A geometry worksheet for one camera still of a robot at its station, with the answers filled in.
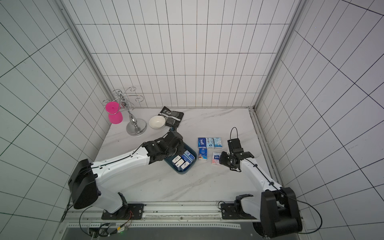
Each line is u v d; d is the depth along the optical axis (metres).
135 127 1.07
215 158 0.90
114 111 0.81
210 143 0.96
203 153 0.91
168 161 0.86
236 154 0.63
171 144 0.60
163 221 0.71
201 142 0.97
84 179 0.41
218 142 0.97
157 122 1.07
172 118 1.10
